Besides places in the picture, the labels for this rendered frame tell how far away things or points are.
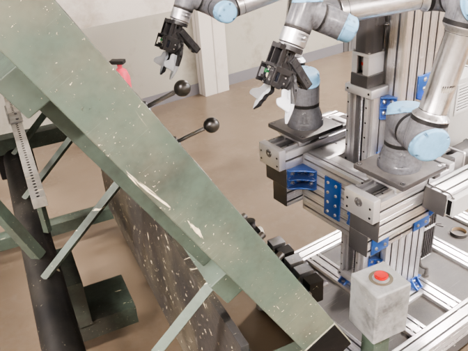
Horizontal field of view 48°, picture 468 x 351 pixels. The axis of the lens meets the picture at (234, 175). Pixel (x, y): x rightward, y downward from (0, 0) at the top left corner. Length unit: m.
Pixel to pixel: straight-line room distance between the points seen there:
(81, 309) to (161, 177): 1.50
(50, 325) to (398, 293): 1.09
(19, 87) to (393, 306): 1.13
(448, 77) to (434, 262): 1.40
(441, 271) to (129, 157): 2.11
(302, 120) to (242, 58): 3.83
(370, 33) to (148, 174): 1.18
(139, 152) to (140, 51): 4.37
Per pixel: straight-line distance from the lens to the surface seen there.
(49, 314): 1.91
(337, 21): 1.48
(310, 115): 2.16
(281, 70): 1.42
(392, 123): 1.81
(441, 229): 3.12
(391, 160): 1.86
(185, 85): 1.17
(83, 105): 0.90
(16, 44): 0.86
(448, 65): 1.65
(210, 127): 1.22
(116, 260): 3.29
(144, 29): 5.29
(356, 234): 1.97
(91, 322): 2.48
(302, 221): 3.45
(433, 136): 1.68
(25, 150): 2.37
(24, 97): 0.95
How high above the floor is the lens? 1.93
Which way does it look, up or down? 29 degrees down
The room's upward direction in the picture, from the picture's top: 4 degrees counter-clockwise
